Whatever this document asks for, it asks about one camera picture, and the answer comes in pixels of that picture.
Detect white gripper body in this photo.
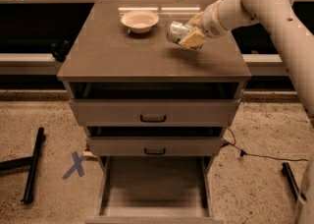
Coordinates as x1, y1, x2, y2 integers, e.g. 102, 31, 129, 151
199, 1, 227, 38

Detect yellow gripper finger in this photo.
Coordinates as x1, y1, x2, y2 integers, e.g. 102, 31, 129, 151
187, 12, 203, 27
179, 28, 205, 49

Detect silver 7up can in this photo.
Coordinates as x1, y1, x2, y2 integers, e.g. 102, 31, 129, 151
167, 21, 191, 44

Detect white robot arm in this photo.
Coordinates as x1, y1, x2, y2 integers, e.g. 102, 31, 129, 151
179, 0, 314, 126

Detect top grey drawer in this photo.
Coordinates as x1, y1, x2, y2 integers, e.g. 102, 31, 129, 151
68, 82, 245, 128

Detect grey drawer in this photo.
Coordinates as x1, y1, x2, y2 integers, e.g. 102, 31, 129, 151
85, 156, 224, 224
68, 82, 245, 128
86, 127, 225, 156

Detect grey drawer cabinet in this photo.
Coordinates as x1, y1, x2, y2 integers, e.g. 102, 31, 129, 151
57, 0, 252, 160

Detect middle grey drawer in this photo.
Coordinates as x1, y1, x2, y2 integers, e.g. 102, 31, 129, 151
86, 127, 225, 156

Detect bottom grey drawer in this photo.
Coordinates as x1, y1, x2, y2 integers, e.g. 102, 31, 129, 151
85, 156, 224, 224

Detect white bowl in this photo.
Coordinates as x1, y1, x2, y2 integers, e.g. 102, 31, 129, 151
121, 10, 159, 33

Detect black clamp knob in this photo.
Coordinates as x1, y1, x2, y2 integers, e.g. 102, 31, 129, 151
51, 40, 70, 62

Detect black metal stand right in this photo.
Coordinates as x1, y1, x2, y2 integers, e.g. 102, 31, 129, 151
282, 162, 299, 200

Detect blue tape cross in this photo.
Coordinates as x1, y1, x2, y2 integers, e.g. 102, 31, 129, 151
62, 151, 85, 180

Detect black floor cable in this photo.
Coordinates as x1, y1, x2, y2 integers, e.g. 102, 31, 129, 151
221, 127, 310, 163

